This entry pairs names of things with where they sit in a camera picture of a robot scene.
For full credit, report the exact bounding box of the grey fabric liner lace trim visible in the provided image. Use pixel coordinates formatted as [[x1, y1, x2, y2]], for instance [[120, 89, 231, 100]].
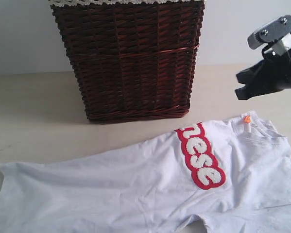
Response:
[[47, 0, 206, 8]]

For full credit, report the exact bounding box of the dark brown wicker basket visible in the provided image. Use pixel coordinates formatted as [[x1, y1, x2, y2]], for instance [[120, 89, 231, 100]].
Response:
[[50, 0, 205, 123]]

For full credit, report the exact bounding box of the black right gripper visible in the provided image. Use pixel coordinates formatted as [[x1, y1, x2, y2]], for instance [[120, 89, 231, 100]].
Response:
[[235, 45, 291, 100]]

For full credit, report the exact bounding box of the white t-shirt with red lettering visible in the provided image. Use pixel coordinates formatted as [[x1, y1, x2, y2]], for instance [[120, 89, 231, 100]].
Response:
[[0, 111, 291, 233]]

